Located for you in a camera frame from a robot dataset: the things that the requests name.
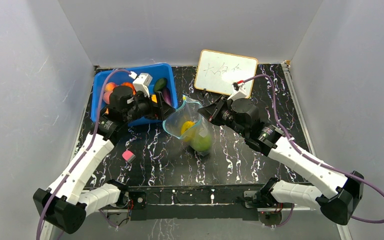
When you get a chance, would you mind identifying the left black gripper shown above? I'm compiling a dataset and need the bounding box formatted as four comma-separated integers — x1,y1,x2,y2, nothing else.
124,89,175,124

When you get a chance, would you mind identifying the clear zip top bag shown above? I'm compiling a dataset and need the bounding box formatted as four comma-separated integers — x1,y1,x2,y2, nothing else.
162,95,213,156

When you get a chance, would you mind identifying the yellow bell pepper toy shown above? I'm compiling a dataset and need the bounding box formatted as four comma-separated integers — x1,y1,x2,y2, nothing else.
180,121,195,136

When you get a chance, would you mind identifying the green round melon toy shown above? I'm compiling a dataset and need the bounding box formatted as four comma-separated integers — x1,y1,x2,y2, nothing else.
190,134,212,152

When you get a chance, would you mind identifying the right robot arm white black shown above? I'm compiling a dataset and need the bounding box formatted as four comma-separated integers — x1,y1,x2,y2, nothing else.
198,96,363,226

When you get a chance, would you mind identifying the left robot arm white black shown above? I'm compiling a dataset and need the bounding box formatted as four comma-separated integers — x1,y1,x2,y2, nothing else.
32,85,176,239

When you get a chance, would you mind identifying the purple eggplant toy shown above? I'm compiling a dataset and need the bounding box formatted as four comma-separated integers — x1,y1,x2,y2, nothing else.
161,87,173,107

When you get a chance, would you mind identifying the dark green avocado toy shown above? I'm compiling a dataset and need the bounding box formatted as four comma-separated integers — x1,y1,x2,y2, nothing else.
153,77,168,92

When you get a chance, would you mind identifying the blue plastic bin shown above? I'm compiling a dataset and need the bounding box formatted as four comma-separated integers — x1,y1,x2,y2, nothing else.
90,63,179,122

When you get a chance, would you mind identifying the white dry-erase board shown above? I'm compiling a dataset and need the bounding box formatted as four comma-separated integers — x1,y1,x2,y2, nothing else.
194,49,259,95

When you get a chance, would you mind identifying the orange pumpkin toy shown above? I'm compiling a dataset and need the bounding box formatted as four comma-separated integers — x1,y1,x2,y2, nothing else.
120,82,136,95

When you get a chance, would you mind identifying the pink white cube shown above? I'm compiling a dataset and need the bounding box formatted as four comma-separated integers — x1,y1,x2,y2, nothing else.
121,150,136,164

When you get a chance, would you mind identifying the pink peach toy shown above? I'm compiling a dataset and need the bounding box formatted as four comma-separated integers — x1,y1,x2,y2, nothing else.
102,91,113,105
104,82,117,93

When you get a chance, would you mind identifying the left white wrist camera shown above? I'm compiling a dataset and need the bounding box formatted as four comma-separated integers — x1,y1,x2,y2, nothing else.
128,71,153,98

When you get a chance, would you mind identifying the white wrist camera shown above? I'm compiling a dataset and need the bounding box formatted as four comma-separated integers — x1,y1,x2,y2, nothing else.
128,71,153,98
227,80,247,101

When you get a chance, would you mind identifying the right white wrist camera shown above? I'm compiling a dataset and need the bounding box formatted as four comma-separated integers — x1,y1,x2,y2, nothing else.
227,80,247,101

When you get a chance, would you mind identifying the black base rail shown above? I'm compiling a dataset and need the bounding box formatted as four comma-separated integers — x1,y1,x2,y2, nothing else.
46,183,345,229

